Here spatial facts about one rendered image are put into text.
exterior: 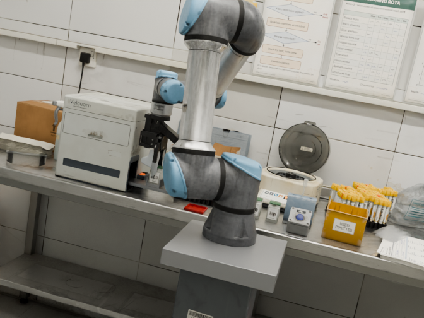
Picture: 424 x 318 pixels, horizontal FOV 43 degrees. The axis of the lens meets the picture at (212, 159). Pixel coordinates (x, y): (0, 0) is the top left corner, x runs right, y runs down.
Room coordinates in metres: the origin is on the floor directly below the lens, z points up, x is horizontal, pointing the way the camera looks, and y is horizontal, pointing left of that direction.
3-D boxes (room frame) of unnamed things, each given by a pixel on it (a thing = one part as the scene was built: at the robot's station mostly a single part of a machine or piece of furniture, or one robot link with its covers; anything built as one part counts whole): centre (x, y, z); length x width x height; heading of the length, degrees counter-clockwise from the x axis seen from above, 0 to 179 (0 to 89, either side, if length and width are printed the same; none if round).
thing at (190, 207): (1.77, 0.02, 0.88); 0.07 x 0.07 x 0.01; 79
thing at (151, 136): (1.85, 0.21, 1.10); 0.09 x 0.08 x 0.12; 79
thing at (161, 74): (1.85, 0.20, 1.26); 0.09 x 0.08 x 0.11; 19
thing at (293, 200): (1.82, -0.33, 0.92); 0.10 x 0.07 x 0.10; 80
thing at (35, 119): (2.37, 0.70, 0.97); 0.31 x 0.23 x 0.18; 72
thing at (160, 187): (1.85, 0.21, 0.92); 0.21 x 0.07 x 0.05; 79
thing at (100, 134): (1.98, 0.38, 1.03); 0.31 x 0.27 x 0.30; 79
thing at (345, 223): (1.76, -0.48, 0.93); 0.13 x 0.13 x 0.10; 75
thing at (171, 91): (1.76, 0.15, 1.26); 0.11 x 0.11 x 0.08; 19
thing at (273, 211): (1.80, -0.24, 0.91); 0.05 x 0.04 x 0.07; 169
